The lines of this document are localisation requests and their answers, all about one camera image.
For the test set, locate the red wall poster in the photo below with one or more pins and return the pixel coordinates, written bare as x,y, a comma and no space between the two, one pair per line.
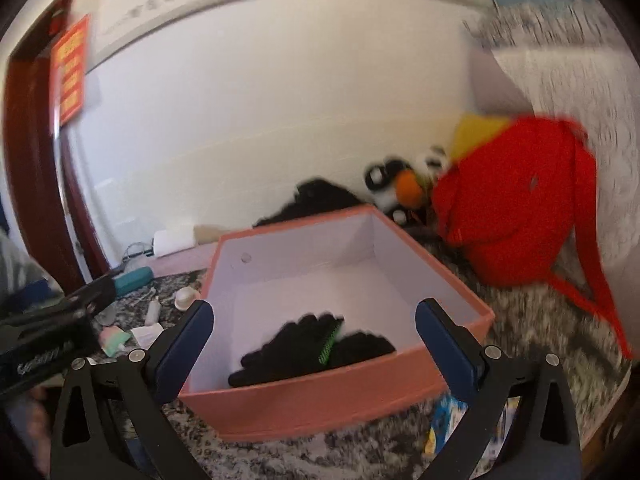
70,70

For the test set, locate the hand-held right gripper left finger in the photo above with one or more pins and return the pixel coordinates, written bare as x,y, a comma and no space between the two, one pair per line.
186,347

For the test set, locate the pink and mint packet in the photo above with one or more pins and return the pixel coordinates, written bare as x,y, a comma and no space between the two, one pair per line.
114,341

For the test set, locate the teal case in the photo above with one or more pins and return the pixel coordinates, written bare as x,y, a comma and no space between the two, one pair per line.
134,280

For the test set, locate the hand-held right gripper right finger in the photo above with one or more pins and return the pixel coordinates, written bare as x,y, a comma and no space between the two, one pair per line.
445,355

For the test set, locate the small white carton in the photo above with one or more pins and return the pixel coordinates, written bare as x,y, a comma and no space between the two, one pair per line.
147,333

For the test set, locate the small white cup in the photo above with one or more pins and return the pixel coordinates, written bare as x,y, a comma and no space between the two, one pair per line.
186,299

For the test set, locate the dark red door frame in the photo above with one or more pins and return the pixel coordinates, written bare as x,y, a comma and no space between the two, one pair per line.
30,135

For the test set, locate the yellow cloth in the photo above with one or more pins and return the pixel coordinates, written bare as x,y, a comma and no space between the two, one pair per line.
472,135

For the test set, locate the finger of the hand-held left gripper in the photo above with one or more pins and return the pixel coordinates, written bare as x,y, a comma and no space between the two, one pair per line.
95,295

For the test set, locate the pale pink pad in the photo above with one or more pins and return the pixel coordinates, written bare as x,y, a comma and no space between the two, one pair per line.
177,262

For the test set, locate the speckled granite desktop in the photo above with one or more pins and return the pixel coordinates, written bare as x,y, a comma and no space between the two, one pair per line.
525,320

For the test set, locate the black cloth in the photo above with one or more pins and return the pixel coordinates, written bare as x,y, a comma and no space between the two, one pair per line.
320,197

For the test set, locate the blue and yellow packet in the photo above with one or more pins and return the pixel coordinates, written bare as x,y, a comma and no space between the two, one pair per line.
442,420

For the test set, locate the black white plush toy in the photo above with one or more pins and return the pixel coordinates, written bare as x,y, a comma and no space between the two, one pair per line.
395,190

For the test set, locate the black glove with green stripe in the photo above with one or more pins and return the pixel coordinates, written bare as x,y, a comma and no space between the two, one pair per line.
290,340

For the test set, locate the small white tube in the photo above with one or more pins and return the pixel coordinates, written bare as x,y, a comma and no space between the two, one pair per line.
153,310

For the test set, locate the white power adapter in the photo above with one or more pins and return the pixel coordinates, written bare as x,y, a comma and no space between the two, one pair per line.
172,240

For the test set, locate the pink cardboard box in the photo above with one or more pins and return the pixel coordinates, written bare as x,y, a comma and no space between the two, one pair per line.
310,280

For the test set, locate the red backpack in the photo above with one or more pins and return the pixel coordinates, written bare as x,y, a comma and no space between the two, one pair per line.
510,200

